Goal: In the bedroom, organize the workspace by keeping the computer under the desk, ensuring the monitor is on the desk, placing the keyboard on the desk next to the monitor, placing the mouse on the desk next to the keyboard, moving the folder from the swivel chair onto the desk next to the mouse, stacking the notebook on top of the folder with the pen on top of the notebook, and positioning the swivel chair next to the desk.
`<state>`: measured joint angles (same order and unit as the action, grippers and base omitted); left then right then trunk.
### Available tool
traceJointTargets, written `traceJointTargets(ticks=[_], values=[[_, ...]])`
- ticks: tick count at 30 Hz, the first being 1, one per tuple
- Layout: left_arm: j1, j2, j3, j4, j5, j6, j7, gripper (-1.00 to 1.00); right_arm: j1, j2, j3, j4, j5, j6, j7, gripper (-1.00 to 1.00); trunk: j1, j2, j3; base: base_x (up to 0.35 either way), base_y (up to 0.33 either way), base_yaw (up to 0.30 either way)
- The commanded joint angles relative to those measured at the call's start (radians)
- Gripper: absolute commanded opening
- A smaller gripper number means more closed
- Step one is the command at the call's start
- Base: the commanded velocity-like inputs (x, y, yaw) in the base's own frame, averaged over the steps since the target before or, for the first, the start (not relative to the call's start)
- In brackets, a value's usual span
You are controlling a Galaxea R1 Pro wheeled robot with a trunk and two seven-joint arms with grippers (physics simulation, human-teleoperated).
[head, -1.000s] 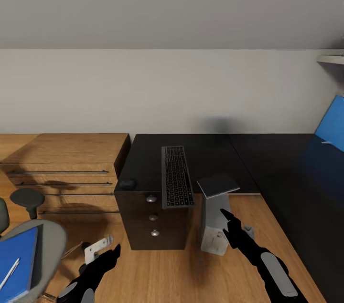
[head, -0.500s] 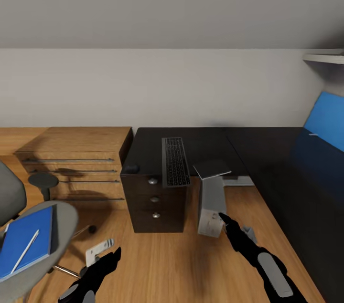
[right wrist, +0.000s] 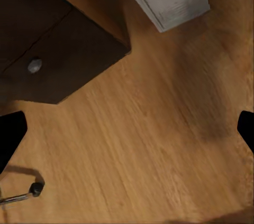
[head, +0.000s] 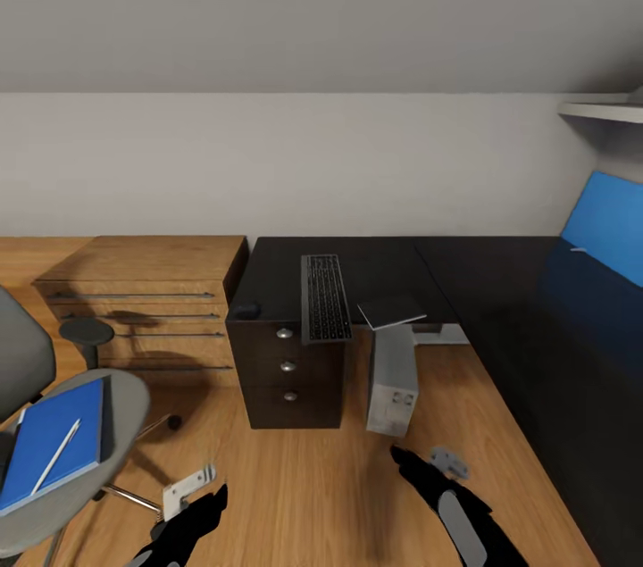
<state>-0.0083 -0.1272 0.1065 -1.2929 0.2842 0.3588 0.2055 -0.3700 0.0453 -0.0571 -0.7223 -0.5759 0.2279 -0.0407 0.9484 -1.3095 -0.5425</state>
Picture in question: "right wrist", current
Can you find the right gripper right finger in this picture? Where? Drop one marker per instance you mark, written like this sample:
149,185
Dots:
246,128

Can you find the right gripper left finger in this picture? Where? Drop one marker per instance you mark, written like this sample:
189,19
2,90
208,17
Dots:
12,129

